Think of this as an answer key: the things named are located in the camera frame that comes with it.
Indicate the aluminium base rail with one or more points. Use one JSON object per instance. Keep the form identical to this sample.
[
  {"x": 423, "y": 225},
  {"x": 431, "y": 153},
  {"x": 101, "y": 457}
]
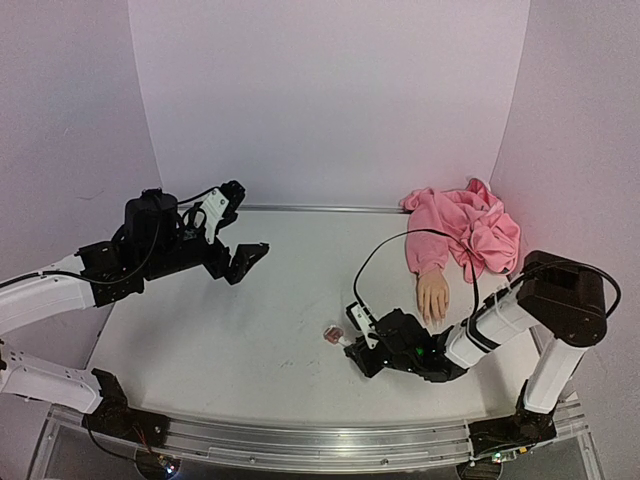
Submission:
[{"x": 324, "y": 449}]

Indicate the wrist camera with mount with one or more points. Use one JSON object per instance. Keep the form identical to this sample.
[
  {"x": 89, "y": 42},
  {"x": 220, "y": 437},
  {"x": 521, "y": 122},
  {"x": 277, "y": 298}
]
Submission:
[
  {"x": 213, "y": 209},
  {"x": 364, "y": 322}
]

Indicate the mannequin hand with long nails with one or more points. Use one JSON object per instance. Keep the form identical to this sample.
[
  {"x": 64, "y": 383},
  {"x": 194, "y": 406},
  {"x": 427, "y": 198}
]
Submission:
[{"x": 433, "y": 297}]

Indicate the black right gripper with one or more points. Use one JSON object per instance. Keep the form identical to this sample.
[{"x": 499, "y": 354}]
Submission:
[{"x": 364, "y": 357}]

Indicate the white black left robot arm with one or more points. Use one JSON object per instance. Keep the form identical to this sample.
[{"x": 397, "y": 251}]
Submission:
[{"x": 93, "y": 277}]

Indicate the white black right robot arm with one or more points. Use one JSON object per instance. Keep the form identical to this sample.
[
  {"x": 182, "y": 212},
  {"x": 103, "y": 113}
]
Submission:
[{"x": 565, "y": 297}]

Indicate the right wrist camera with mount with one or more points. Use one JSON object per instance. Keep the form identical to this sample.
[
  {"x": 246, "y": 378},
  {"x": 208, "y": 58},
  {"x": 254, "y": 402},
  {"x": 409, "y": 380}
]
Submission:
[{"x": 364, "y": 322}]

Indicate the pink nail polish bottle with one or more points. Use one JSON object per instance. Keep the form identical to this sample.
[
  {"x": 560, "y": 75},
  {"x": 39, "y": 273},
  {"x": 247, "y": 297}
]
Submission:
[{"x": 333, "y": 335}]

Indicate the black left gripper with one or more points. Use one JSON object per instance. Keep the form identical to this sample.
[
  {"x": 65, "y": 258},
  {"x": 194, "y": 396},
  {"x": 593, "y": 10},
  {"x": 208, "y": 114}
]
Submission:
[{"x": 241, "y": 263}]

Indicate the white nail polish cap brush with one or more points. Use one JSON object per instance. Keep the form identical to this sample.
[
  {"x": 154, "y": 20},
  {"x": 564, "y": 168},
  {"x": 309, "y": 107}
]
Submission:
[{"x": 342, "y": 340}]

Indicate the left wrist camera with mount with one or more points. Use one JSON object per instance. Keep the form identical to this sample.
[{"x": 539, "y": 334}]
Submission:
[{"x": 213, "y": 209}]

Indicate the pink zip hoodie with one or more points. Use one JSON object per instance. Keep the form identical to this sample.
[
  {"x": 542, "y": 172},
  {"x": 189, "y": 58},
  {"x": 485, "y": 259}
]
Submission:
[{"x": 470, "y": 226}]

